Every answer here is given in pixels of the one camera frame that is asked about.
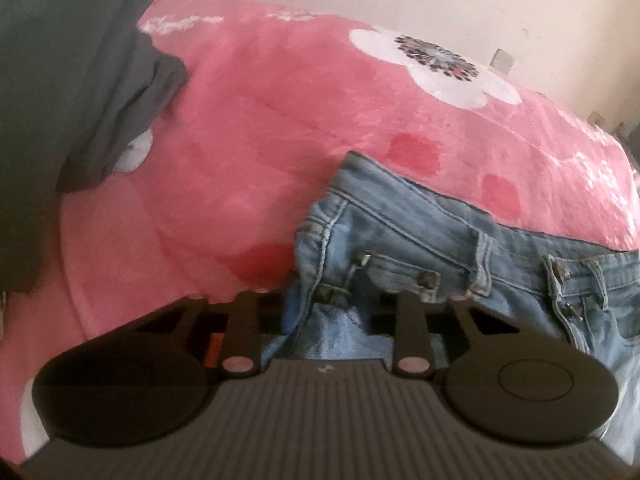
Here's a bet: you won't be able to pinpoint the dark grey garment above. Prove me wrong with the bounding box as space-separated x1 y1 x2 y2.
0 0 190 296

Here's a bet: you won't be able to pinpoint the pink floral blanket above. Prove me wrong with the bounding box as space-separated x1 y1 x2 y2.
0 0 640 471

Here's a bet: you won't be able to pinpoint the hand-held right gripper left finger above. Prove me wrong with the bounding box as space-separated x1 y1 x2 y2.
132 286 288 380

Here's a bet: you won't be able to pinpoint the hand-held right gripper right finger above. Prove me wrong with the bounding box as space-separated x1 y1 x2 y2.
362 287 523 378

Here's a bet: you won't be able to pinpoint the blue jeans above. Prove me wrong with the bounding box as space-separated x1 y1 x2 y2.
260 150 640 480

